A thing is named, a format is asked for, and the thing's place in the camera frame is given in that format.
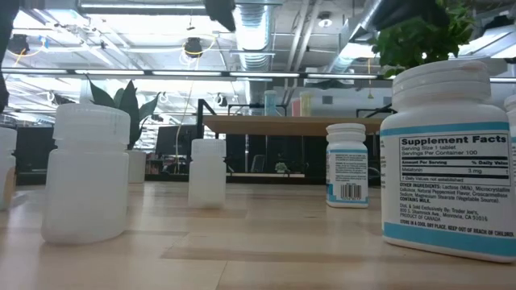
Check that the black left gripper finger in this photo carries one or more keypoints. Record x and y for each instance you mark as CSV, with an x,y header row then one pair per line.
x,y
221,10

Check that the translucent blue bottle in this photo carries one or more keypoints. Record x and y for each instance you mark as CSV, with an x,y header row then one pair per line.
x,y
270,102

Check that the translucent white plastic bottle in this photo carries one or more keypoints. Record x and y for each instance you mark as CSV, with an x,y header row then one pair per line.
x,y
207,177
86,181
7,161

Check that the white bottle with blue label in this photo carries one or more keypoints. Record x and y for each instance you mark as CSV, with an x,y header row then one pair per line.
x,y
443,201
346,169
512,106

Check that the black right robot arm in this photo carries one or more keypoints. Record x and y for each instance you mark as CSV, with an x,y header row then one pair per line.
x,y
415,10

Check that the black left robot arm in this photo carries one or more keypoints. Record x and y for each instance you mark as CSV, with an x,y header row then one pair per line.
x,y
6,24

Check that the black ceiling-mounted device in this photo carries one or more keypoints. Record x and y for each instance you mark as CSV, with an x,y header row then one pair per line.
x,y
193,47

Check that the long linear ceiling light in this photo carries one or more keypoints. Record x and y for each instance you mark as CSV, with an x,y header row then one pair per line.
x,y
185,73

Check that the round ceiling fixture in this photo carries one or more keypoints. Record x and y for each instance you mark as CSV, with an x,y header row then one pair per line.
x,y
325,21

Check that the translucent pink bottle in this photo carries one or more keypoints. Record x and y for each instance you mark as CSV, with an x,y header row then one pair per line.
x,y
295,108

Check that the translucent yellow bottle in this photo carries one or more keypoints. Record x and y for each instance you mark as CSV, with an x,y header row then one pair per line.
x,y
306,104

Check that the dark green snake plant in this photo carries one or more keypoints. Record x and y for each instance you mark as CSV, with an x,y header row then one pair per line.
x,y
129,100

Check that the black computer monitor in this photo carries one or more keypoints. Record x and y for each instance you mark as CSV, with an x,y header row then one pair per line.
x,y
173,141

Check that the dark office chair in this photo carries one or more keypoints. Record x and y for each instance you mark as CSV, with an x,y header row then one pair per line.
x,y
258,163

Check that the small potted desk plant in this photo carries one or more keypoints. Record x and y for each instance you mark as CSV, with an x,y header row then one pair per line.
x,y
281,167

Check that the small white plant pot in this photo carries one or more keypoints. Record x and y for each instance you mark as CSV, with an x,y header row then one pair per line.
x,y
138,167

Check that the leafy green plant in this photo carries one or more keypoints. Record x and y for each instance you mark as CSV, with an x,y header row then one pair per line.
x,y
419,44

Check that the black office partition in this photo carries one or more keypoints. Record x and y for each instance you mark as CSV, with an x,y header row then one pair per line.
x,y
32,149

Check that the wide silver ventilation duct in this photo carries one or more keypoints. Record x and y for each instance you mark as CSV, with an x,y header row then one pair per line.
x,y
253,32

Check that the wooden shelf with black frame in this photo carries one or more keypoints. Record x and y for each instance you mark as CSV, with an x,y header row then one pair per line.
x,y
282,125

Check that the slanted silver ventilation duct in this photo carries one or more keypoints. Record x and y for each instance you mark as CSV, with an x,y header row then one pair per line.
x,y
356,28

